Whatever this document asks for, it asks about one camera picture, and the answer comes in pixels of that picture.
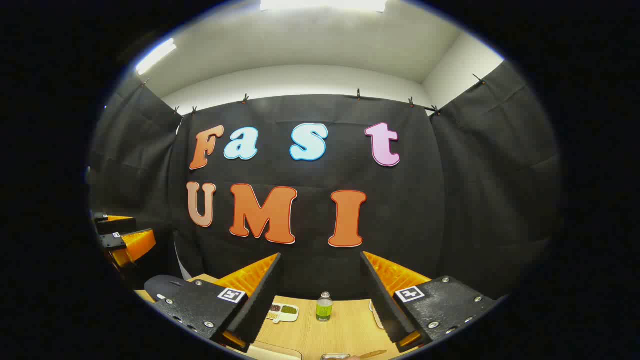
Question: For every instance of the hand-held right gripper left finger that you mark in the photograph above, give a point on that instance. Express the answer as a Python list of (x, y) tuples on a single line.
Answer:
[(260, 300)]

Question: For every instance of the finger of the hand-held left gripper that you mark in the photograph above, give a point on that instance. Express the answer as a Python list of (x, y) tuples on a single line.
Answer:
[(112, 242), (116, 225)]

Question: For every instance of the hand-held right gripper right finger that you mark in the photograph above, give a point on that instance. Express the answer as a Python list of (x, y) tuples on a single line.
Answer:
[(382, 300)]

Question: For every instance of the clear plastic rice container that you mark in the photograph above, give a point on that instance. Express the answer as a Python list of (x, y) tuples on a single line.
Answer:
[(275, 352)]

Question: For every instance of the wooden spoon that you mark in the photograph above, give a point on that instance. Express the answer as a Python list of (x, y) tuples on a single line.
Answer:
[(372, 354)]

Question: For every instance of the metal chopstick holder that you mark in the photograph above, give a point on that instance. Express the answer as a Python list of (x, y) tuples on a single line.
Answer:
[(334, 357)]

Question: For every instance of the white divided dish of grains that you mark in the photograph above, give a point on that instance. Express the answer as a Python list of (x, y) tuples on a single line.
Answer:
[(286, 312)]

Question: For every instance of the green label plastic bottle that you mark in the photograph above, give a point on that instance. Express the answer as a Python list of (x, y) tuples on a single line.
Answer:
[(324, 309)]

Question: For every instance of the ceiling light panel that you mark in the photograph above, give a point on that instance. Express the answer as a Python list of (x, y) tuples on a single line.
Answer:
[(155, 56)]

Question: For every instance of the row of small cloth clips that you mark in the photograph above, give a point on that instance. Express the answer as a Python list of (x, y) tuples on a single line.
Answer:
[(358, 94)]

